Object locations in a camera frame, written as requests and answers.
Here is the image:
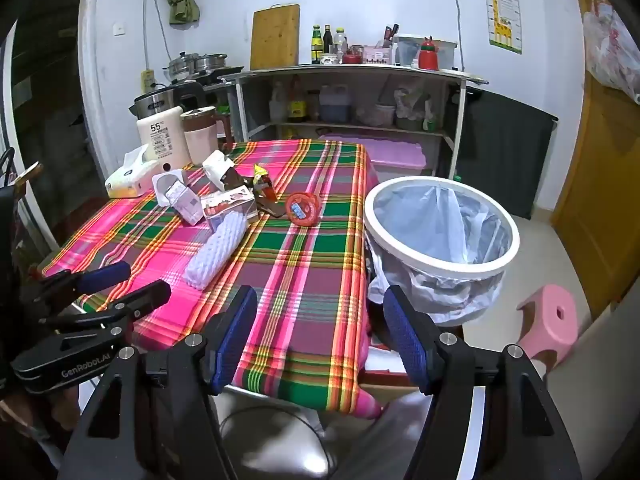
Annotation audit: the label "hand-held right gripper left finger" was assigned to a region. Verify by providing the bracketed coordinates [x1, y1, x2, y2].
[57, 285, 259, 480]

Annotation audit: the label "white hanging plastic bag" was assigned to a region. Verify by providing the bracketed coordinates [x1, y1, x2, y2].
[582, 0, 640, 103]

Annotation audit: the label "white tissue box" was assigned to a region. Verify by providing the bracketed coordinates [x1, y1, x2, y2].
[105, 144, 163, 198]

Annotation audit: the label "pink strawberry print carton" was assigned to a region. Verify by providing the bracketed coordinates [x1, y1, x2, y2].
[201, 186, 258, 233]

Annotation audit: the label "red drinking bottle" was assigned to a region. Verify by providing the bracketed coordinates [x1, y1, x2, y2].
[418, 36, 441, 71]

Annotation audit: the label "blue wall cable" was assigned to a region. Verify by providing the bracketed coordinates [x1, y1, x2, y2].
[449, 0, 466, 71]

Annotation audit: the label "wooden cutting board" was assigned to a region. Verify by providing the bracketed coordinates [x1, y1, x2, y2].
[250, 4, 301, 71]

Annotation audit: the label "translucent plastic bin bag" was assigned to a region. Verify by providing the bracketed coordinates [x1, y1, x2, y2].
[367, 180, 513, 326]

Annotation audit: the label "white shelf counter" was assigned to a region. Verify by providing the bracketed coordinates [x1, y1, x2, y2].
[220, 64, 486, 177]

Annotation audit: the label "steel steamer pot with lid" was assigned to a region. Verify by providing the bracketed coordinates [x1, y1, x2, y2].
[167, 51, 198, 82]

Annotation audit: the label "black cloth panel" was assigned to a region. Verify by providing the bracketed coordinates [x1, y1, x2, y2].
[457, 85, 558, 218]

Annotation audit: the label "white round trash bin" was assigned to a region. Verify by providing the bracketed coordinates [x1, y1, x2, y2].
[363, 176, 521, 326]

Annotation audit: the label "white plastic bottle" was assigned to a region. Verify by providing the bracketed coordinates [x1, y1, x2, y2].
[270, 82, 287, 122]

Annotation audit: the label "pink plastic stool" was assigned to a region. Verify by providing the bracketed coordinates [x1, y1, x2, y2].
[516, 284, 580, 366]

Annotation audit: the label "crumpled plastic bags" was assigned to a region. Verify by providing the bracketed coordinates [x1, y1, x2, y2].
[392, 87, 433, 131]

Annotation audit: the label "pink lidded storage box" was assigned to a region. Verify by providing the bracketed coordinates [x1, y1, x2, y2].
[317, 135, 428, 177]

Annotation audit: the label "pink green plaid tablecloth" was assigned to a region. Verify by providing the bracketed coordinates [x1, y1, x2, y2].
[42, 139, 386, 418]

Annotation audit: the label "white wall cable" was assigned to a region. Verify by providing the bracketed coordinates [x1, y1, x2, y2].
[142, 0, 173, 86]

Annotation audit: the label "giraffe wall poster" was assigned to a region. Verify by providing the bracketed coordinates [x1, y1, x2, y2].
[479, 0, 523, 54]

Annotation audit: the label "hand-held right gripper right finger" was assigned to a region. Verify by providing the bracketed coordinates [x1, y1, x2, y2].
[382, 284, 583, 480]

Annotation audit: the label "small white pink carton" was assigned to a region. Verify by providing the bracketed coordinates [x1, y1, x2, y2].
[167, 183, 205, 226]

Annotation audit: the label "white and brown paper bag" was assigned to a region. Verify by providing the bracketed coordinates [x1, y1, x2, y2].
[202, 150, 246, 191]

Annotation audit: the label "oil bottle with yellow label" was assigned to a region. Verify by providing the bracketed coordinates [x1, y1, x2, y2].
[287, 77, 308, 122]

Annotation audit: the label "yellow wooden door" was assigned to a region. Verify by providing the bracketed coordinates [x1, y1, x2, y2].
[550, 0, 640, 321]

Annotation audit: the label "clear storage box white lid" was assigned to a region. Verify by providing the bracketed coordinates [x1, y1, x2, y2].
[392, 34, 458, 68]

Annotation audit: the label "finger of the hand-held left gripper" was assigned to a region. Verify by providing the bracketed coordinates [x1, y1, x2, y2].
[40, 280, 172, 336]
[30, 261, 132, 307]

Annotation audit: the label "steel electric kettle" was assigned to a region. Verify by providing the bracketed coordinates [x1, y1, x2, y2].
[129, 81, 206, 118]

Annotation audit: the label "grey cloth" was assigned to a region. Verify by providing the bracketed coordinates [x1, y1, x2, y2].
[207, 390, 436, 480]

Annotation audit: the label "dark liquid plastic jug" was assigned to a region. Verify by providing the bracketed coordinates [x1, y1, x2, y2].
[319, 85, 350, 123]

